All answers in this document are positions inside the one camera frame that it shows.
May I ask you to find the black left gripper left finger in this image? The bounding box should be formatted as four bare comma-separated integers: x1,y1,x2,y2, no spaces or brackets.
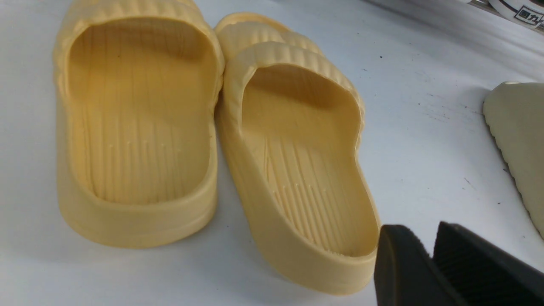
374,225,468,306

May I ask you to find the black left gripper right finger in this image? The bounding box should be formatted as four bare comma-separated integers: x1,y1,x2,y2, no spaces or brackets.
433,221,544,306

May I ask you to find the left olive green slide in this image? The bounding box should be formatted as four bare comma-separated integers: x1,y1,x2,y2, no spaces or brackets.
482,82,544,235

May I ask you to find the right yellow ribbed slide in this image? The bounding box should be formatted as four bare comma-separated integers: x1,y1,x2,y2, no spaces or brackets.
215,12,381,295

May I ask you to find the yellow ribbed slide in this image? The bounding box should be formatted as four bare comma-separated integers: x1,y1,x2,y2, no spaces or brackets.
53,0,225,248
215,12,381,295

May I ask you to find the left yellow ribbed slide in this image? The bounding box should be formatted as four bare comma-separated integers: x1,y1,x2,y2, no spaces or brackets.
53,0,225,248

